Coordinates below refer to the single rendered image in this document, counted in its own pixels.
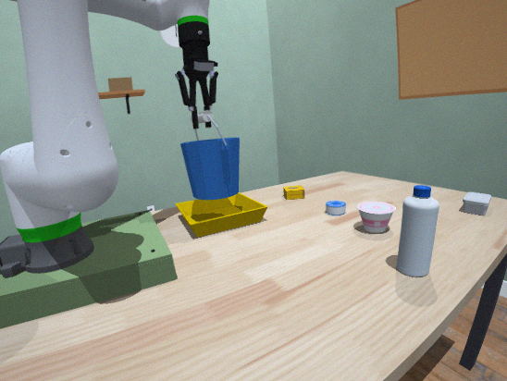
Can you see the yellow shallow tray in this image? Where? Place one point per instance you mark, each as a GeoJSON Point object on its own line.
{"type": "Point", "coordinates": [213, 216]}

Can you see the grey bottle with blue cap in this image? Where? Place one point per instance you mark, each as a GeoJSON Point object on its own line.
{"type": "Point", "coordinates": [419, 222]}

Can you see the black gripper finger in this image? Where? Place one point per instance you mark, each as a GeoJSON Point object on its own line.
{"type": "Point", "coordinates": [191, 103]}
{"type": "Point", "coordinates": [212, 92]}

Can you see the white yogurt cup with pink band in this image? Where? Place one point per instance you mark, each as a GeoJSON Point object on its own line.
{"type": "Point", "coordinates": [375, 215]}

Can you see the small white lidded plastic tub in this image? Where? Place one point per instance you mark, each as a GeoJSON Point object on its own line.
{"type": "Point", "coordinates": [476, 203]}

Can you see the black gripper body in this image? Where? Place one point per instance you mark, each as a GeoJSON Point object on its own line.
{"type": "Point", "coordinates": [193, 51]}

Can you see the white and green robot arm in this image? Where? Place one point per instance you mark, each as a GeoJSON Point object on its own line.
{"type": "Point", "coordinates": [69, 166]}

